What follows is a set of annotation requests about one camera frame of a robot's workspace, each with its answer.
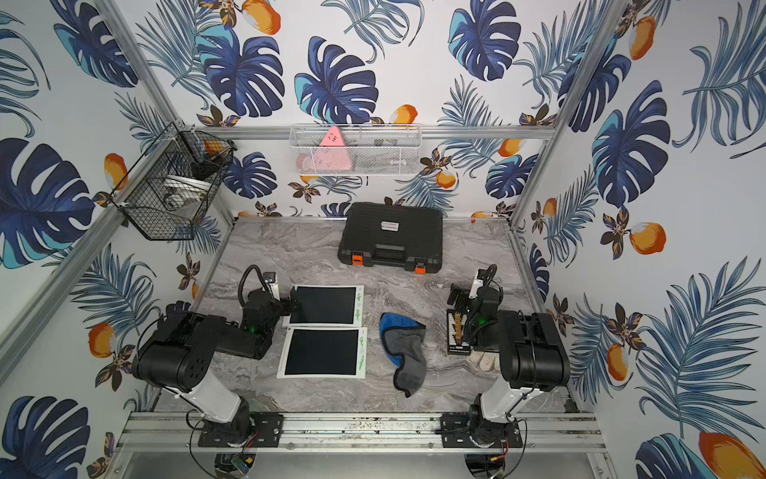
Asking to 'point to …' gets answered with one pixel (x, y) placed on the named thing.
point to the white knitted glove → (485, 360)
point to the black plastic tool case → (393, 235)
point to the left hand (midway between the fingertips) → (276, 284)
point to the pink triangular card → (332, 154)
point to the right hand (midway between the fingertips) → (470, 286)
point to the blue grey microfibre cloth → (402, 338)
